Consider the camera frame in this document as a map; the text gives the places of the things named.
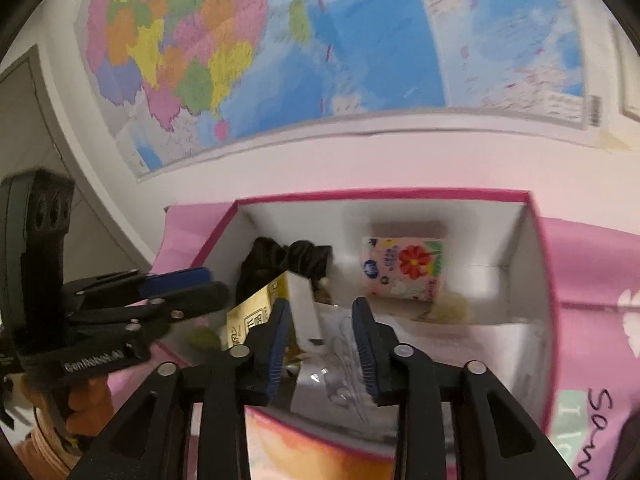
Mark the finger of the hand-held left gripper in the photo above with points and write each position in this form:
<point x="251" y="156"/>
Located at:
<point x="200" y="297"/>
<point x="175" y="280"/>

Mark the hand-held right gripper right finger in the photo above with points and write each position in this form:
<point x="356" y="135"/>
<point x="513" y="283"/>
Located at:
<point x="365" y="350"/>

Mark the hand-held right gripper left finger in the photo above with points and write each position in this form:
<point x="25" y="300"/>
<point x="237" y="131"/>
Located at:
<point x="277" y="350"/>

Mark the clear white plastic packet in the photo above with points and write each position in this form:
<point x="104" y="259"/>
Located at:
<point x="330" y="360"/>

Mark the yellow tissue packet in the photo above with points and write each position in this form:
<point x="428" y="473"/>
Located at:
<point x="250" y="315"/>

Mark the pink floral tissue pack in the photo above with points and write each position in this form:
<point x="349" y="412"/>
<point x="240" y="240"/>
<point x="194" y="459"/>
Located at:
<point x="400" y="270"/>

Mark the black scrunchie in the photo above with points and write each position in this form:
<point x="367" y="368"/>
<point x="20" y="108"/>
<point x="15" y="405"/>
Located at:
<point x="300" y="257"/>

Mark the pink cardboard box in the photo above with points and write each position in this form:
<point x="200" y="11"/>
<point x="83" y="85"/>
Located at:
<point x="475" y="240"/>

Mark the person's left forearm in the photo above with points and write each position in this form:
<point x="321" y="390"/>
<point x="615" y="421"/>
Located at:
<point x="37" y="452"/>

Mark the person's left hand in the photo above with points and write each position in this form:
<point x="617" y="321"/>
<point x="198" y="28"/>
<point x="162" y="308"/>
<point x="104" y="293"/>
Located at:
<point x="90" y="402"/>

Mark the pastel tissue pack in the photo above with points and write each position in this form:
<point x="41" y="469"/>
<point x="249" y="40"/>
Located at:
<point x="310" y="450"/>

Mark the grey door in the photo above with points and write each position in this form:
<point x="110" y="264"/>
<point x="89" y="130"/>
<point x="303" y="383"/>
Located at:
<point x="50" y="125"/>

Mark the pink daisy print sheet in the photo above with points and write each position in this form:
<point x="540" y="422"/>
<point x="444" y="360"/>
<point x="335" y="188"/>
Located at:
<point x="590" y="270"/>

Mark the colourful wall map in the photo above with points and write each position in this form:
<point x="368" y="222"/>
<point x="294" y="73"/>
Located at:
<point x="350" y="35"/>

